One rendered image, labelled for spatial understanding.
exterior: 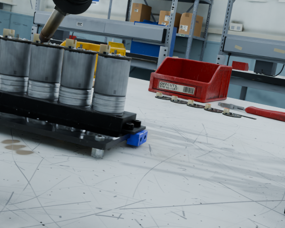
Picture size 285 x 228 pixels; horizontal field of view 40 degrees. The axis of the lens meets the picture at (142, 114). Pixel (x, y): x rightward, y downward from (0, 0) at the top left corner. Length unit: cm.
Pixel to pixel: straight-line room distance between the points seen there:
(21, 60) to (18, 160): 11
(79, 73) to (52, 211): 14
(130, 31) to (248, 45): 90
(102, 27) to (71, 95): 289
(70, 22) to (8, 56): 307
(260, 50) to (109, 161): 242
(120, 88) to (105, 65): 2
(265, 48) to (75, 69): 237
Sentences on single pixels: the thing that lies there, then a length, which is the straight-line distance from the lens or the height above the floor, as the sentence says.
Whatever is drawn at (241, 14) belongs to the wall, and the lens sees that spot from 494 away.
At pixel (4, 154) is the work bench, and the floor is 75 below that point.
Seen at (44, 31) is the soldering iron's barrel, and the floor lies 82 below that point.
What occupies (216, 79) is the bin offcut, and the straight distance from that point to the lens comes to 65.
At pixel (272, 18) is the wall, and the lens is 484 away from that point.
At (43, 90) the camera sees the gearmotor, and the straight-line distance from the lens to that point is 31.
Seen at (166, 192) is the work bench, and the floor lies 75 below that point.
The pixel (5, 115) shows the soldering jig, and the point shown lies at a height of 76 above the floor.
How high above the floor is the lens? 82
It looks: 10 degrees down
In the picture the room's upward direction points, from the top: 9 degrees clockwise
